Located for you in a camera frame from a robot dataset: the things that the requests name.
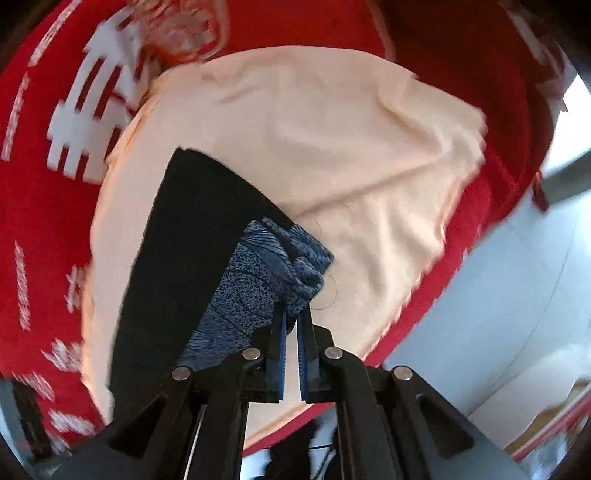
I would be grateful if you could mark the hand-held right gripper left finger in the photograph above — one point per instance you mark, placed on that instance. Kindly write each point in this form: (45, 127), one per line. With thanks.
(278, 353)

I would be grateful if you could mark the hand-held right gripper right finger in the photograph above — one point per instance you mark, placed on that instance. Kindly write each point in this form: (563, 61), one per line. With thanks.
(303, 355)

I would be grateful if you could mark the black pants with blue lining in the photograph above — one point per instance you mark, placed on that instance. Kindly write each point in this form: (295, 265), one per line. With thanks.
(184, 254)

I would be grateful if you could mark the cream cloth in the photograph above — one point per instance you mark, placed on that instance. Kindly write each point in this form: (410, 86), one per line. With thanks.
(323, 161)

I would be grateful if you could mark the red printed blanket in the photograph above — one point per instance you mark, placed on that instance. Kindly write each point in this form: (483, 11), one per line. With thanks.
(46, 207)

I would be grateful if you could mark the grey metal bar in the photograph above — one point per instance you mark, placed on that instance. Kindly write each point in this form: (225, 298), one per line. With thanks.
(569, 179)

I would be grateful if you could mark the dark frame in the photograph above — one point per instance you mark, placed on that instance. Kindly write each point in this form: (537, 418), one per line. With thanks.
(30, 415)

